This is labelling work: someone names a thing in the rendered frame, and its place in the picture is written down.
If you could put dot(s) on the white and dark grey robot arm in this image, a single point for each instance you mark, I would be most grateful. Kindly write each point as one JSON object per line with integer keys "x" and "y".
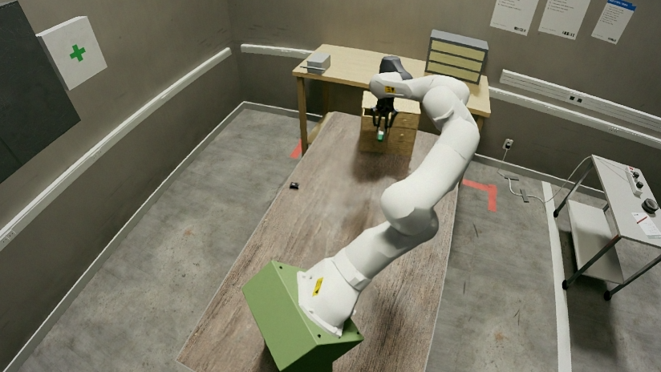
{"x": 328, "y": 296}

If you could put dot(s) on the light wooden chest of drawers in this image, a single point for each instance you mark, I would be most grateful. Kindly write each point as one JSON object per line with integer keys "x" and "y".
{"x": 403, "y": 105}

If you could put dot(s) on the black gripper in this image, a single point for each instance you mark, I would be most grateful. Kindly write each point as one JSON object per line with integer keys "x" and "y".
{"x": 381, "y": 107}

